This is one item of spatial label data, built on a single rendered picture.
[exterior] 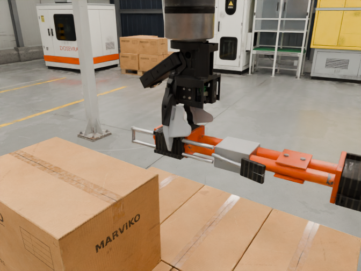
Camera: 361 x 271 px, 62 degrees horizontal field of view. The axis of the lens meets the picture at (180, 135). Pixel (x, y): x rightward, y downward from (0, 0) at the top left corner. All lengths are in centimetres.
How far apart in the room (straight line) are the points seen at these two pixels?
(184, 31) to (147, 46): 702
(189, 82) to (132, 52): 734
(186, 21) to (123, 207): 63
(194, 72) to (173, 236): 96
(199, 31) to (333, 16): 723
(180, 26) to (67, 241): 60
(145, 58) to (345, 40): 454
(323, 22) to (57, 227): 732
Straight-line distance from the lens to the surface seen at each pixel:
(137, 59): 774
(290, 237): 148
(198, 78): 55
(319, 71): 789
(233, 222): 150
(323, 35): 775
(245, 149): 56
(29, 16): 1177
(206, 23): 54
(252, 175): 53
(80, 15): 370
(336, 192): 53
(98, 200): 95
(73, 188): 103
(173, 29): 54
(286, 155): 56
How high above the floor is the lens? 146
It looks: 22 degrees down
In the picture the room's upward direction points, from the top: straight up
